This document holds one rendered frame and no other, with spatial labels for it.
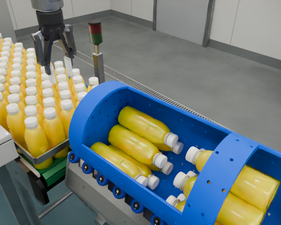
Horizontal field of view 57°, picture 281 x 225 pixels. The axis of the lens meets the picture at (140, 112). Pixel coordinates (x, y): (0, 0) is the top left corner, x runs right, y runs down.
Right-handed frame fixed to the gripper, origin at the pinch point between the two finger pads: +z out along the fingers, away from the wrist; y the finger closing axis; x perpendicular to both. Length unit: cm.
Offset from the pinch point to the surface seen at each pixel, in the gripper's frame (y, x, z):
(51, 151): -12.1, -5.1, 25.2
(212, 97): 210, 34, 121
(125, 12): 367, 327, 105
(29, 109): -11.3, 5.5, 12.2
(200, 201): -10, -61, 5
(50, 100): -3.4, 4.9, 12.2
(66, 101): 0.1, 0.0, 12.1
